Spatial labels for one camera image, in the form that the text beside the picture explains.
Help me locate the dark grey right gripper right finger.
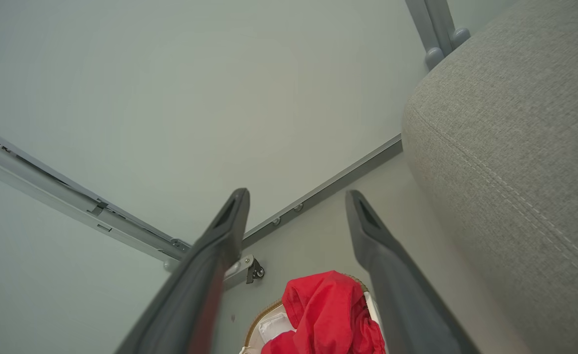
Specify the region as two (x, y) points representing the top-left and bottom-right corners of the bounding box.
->
(345, 190), (481, 354)

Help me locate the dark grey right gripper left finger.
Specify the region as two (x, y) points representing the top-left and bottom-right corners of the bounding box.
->
(114, 188), (250, 354)

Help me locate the red cloth item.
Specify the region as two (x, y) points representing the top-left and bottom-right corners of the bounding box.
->
(262, 270), (386, 354)

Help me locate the grey upholstered seat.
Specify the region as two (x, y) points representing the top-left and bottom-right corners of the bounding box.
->
(401, 0), (578, 354)

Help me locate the small black caster wheel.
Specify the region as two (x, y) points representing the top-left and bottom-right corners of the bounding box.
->
(247, 260), (265, 285)

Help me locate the grey metal foot bracket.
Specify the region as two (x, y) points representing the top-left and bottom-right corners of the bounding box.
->
(163, 253), (256, 291)
(406, 0), (471, 70)

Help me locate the grey panel base rail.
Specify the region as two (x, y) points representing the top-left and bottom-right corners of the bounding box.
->
(242, 134), (403, 248)

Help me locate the aluminium panel frame post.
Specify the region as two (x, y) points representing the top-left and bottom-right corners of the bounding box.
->
(0, 122), (192, 262)

